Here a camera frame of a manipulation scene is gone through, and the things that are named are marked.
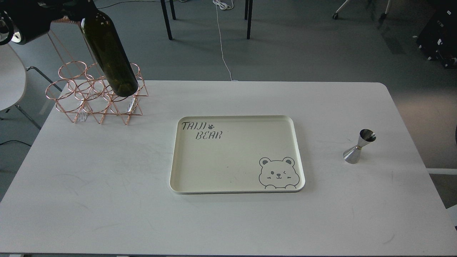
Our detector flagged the white floor cable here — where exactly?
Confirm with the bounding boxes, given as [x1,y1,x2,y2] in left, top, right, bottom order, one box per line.
[213,0,238,82]

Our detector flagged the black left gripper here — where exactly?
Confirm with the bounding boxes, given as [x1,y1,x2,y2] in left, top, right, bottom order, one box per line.
[21,0,97,25]

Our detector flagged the steel double jigger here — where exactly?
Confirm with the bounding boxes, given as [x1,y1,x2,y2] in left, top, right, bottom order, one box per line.
[343,129,376,164]

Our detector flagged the black table legs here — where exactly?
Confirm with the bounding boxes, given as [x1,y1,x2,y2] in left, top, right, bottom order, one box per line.
[160,0,253,40]

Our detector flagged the office chair wheeled base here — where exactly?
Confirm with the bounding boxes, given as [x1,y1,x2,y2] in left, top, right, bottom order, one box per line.
[332,0,393,24]

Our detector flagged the cream bear serving tray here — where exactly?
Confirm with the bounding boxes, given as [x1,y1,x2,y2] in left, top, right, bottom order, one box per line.
[170,115,305,194]

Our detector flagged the dark green wine bottle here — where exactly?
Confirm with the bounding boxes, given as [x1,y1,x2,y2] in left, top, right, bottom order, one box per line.
[81,8,139,97]

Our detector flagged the black floor cables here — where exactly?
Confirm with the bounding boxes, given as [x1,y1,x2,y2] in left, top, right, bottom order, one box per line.
[93,0,161,9]

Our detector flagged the copper wire wine rack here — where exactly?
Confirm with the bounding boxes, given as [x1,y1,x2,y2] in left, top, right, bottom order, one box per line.
[45,22,149,124]

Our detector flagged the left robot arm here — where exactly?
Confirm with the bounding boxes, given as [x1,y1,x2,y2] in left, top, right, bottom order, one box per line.
[0,0,97,45]

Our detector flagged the black equipment case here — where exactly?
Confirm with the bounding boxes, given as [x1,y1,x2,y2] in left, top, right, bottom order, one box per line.
[416,0,457,69]

